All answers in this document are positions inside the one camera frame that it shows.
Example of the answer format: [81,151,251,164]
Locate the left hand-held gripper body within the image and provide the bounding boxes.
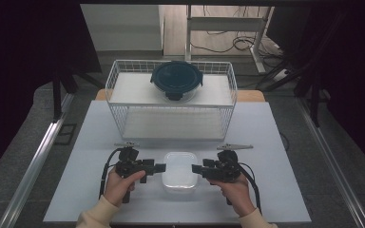
[113,142,157,204]

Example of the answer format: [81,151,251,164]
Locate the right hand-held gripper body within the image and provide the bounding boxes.
[202,143,254,206]

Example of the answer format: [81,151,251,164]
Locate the square white lidded container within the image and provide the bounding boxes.
[161,151,200,195]

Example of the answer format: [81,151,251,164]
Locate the white wire two-tier rack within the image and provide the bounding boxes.
[105,59,239,143]

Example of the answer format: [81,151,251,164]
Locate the round dark blue lidded container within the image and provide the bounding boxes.
[149,60,204,104]

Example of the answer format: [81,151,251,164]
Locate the person's left hand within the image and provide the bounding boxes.
[103,167,147,209]

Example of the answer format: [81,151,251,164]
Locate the person's right hand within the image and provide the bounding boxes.
[206,173,258,219]

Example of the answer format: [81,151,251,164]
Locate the wooden board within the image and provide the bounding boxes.
[94,88,266,104]

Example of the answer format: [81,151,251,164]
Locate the black stand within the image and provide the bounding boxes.
[256,12,347,128]
[51,67,106,124]

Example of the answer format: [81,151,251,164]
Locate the white power strip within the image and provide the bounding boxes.
[271,67,291,83]

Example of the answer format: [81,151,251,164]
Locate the white panel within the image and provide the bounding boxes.
[79,3,166,52]

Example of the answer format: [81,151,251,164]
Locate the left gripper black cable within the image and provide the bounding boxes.
[98,147,124,200]

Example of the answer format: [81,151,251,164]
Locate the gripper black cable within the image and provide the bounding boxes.
[98,147,124,200]
[238,161,263,216]

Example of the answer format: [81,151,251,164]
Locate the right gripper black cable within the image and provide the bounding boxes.
[238,161,263,216]

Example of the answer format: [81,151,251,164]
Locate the black floor bracket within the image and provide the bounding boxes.
[53,122,78,147]

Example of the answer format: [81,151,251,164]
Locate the aluminium rail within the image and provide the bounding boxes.
[297,96,365,228]
[0,92,76,228]

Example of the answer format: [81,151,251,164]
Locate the black floor cables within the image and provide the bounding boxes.
[189,4,287,61]

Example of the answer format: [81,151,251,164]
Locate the white metal desk frame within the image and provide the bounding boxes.
[184,4,276,75]

